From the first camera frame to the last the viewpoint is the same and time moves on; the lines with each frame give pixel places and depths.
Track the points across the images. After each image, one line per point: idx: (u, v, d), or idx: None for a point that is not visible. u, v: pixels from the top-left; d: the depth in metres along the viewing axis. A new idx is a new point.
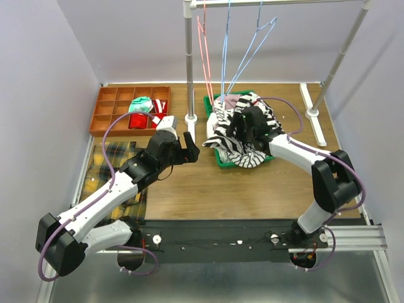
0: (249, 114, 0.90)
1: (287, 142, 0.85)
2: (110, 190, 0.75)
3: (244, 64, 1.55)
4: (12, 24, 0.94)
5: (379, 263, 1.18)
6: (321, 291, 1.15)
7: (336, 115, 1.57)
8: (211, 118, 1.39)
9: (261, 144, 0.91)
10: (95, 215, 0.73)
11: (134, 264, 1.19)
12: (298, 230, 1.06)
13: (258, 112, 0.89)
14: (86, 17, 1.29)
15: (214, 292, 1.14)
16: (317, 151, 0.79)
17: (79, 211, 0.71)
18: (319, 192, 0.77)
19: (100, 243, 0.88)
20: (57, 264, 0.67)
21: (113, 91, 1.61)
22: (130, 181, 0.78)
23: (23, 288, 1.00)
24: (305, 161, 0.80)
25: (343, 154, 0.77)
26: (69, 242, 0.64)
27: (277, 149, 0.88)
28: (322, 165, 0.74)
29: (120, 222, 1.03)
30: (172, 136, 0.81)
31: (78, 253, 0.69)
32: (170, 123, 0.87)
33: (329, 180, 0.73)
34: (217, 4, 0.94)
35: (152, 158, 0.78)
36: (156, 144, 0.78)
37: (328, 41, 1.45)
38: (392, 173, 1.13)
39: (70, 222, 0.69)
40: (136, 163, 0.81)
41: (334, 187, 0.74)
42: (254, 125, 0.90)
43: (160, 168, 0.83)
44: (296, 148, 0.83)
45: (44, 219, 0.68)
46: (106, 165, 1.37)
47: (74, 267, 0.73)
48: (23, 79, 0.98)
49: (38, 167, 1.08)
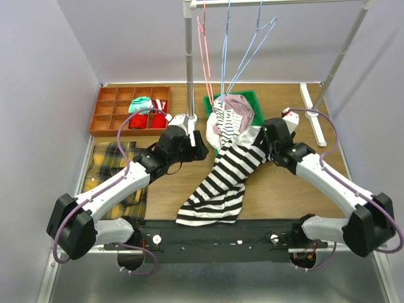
0: (271, 127, 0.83)
1: (320, 168, 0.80)
2: (125, 177, 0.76)
3: (244, 64, 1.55)
4: (12, 24, 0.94)
5: (379, 262, 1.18)
6: (321, 291, 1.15)
7: (336, 115, 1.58)
8: (211, 118, 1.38)
9: (286, 160, 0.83)
10: (111, 199, 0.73)
11: (134, 264, 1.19)
12: (298, 229, 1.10)
13: (281, 124, 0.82)
14: (86, 16, 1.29)
15: (214, 293, 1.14)
16: (358, 193, 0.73)
17: (96, 192, 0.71)
18: (353, 233, 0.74)
19: (108, 233, 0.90)
20: (69, 247, 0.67)
21: (113, 91, 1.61)
22: (144, 171, 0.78)
23: (21, 289, 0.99)
24: (343, 201, 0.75)
25: (385, 199, 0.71)
26: (85, 221, 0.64)
27: (305, 171, 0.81)
28: (364, 213, 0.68)
29: (122, 219, 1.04)
30: (182, 131, 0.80)
31: (91, 235, 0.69)
32: (182, 120, 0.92)
33: (368, 230, 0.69)
34: (218, 4, 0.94)
35: (163, 151, 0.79)
36: (167, 137, 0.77)
37: (327, 41, 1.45)
38: (392, 173, 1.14)
39: (87, 202, 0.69)
40: (149, 155, 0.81)
41: (372, 238, 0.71)
42: (277, 139, 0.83)
43: (170, 162, 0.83)
44: (327, 176, 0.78)
45: (60, 201, 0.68)
46: (106, 165, 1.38)
47: (84, 252, 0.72)
48: (21, 79, 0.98)
49: (37, 168, 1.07)
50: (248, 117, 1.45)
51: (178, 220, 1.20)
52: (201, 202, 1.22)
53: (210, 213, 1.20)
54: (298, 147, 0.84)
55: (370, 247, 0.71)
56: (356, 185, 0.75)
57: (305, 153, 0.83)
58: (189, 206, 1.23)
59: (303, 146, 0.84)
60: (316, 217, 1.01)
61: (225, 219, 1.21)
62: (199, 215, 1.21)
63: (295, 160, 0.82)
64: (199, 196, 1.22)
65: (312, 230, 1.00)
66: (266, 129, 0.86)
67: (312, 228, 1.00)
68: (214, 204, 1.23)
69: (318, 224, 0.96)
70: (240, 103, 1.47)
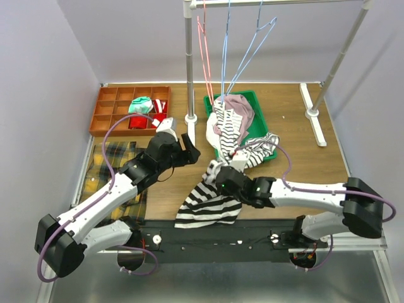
0: (228, 180, 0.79)
1: (290, 190, 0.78)
2: (110, 191, 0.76)
3: (244, 64, 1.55)
4: (11, 24, 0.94)
5: (379, 262, 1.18)
6: (320, 291, 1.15)
7: (336, 115, 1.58)
8: (211, 118, 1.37)
9: (260, 202, 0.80)
10: (95, 216, 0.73)
11: (134, 264, 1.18)
12: (302, 238, 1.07)
13: (234, 173, 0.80)
14: (86, 16, 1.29)
15: (214, 293, 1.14)
16: (333, 190, 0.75)
17: (78, 212, 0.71)
18: (356, 227, 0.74)
19: (100, 243, 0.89)
20: (55, 266, 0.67)
21: (113, 91, 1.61)
22: (129, 182, 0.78)
23: (22, 289, 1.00)
24: (327, 205, 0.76)
25: (356, 182, 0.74)
26: (67, 243, 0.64)
27: (281, 200, 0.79)
28: (351, 207, 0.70)
29: (120, 222, 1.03)
30: (172, 138, 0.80)
31: (77, 254, 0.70)
32: (170, 125, 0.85)
33: (365, 216, 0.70)
34: (218, 5, 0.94)
35: (151, 160, 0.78)
36: (156, 146, 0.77)
37: (328, 41, 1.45)
38: (392, 173, 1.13)
39: (69, 223, 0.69)
40: (136, 165, 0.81)
41: (373, 219, 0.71)
42: (239, 188, 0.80)
43: (159, 170, 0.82)
44: (302, 193, 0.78)
45: (43, 222, 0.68)
46: (106, 165, 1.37)
47: (73, 268, 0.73)
48: (21, 79, 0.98)
49: (37, 168, 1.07)
50: (248, 117, 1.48)
51: (177, 225, 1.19)
52: (199, 204, 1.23)
53: (208, 214, 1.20)
54: (261, 183, 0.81)
55: (379, 228, 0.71)
56: (327, 185, 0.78)
57: (269, 184, 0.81)
58: (186, 209, 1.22)
59: (264, 179, 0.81)
60: (308, 218, 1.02)
61: (224, 220, 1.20)
62: (197, 217, 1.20)
63: (267, 197, 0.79)
64: (196, 198, 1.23)
65: (315, 233, 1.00)
66: (221, 185, 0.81)
67: (314, 231, 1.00)
68: (212, 205, 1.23)
69: (315, 226, 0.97)
70: (240, 103, 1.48)
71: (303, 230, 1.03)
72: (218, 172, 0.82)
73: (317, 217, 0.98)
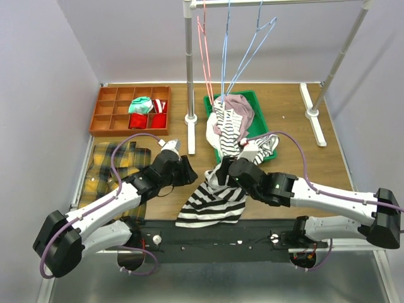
0: (243, 175, 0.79)
1: (315, 193, 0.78)
2: (117, 197, 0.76)
3: (244, 64, 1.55)
4: (11, 24, 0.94)
5: (379, 262, 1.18)
6: (320, 291, 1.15)
7: (336, 115, 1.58)
8: (211, 118, 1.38)
9: (276, 199, 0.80)
10: (101, 218, 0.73)
11: (134, 264, 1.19)
12: (302, 238, 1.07)
13: (251, 167, 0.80)
14: (86, 16, 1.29)
15: (214, 293, 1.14)
16: (365, 201, 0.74)
17: (86, 211, 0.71)
18: (377, 237, 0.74)
19: (100, 244, 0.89)
20: (55, 264, 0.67)
21: (113, 91, 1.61)
22: (135, 191, 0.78)
23: (22, 289, 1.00)
24: (355, 214, 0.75)
25: (387, 194, 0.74)
26: (73, 240, 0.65)
27: (302, 202, 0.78)
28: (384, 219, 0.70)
29: (120, 222, 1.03)
30: (176, 156, 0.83)
31: (78, 254, 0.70)
32: (174, 145, 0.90)
33: (394, 230, 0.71)
34: (218, 5, 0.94)
35: (156, 174, 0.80)
36: (161, 161, 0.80)
37: (328, 41, 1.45)
38: (392, 173, 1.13)
39: (77, 220, 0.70)
40: (141, 177, 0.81)
41: (398, 233, 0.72)
42: (255, 182, 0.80)
43: (161, 184, 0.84)
44: (328, 197, 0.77)
45: (50, 218, 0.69)
46: (106, 165, 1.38)
47: (70, 268, 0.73)
48: (21, 79, 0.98)
49: (37, 168, 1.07)
50: (248, 117, 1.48)
51: (178, 223, 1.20)
52: (202, 203, 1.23)
53: (212, 214, 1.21)
54: (279, 180, 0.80)
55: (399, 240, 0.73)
56: (356, 193, 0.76)
57: (288, 182, 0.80)
58: (190, 209, 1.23)
59: (282, 176, 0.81)
60: (313, 220, 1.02)
61: (228, 219, 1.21)
62: (201, 217, 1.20)
63: (284, 195, 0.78)
64: (199, 198, 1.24)
65: (319, 236, 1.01)
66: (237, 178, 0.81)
67: (318, 234, 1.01)
68: (215, 205, 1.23)
69: (322, 230, 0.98)
70: (240, 103, 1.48)
71: (307, 231, 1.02)
72: (233, 164, 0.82)
73: (324, 221, 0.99)
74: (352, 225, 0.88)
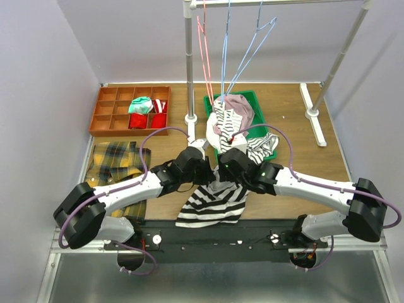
0: (231, 162, 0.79)
1: (297, 181, 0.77)
2: (141, 182, 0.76)
3: (244, 64, 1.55)
4: (11, 24, 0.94)
5: (379, 262, 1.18)
6: (320, 291, 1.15)
7: (336, 115, 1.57)
8: (212, 118, 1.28)
9: (262, 187, 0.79)
10: (124, 199, 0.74)
11: (134, 264, 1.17)
12: (300, 237, 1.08)
13: (240, 154, 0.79)
14: (86, 16, 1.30)
15: (214, 293, 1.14)
16: (343, 189, 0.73)
17: (113, 189, 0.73)
18: (355, 226, 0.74)
19: (107, 231, 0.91)
20: (73, 234, 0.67)
21: (113, 91, 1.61)
22: (158, 182, 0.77)
23: (22, 289, 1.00)
24: (334, 202, 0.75)
25: (367, 184, 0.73)
26: (96, 213, 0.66)
27: (286, 190, 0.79)
28: (358, 206, 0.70)
29: (126, 219, 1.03)
30: (201, 153, 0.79)
31: (96, 230, 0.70)
32: (202, 143, 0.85)
33: (369, 218, 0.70)
34: (218, 4, 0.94)
35: (178, 169, 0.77)
36: (185, 158, 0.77)
37: (327, 41, 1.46)
38: (391, 172, 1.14)
39: (103, 195, 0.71)
40: (165, 169, 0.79)
41: (374, 222, 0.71)
42: (242, 170, 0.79)
43: (182, 180, 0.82)
44: (307, 185, 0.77)
45: (79, 187, 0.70)
46: (106, 165, 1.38)
47: (84, 243, 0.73)
48: (21, 79, 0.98)
49: (38, 168, 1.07)
50: (248, 117, 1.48)
51: (178, 223, 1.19)
52: (202, 203, 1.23)
53: (212, 214, 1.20)
54: (266, 168, 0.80)
55: (378, 231, 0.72)
56: (336, 182, 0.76)
57: (274, 171, 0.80)
58: (190, 209, 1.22)
59: (269, 166, 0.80)
60: (309, 217, 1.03)
61: (228, 219, 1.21)
62: (201, 217, 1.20)
63: (269, 182, 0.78)
64: (200, 197, 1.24)
65: (314, 233, 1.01)
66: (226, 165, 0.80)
67: (314, 231, 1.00)
68: (215, 205, 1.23)
69: (315, 226, 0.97)
70: (240, 103, 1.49)
71: (303, 228, 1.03)
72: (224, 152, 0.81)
73: (318, 216, 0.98)
74: (338, 218, 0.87)
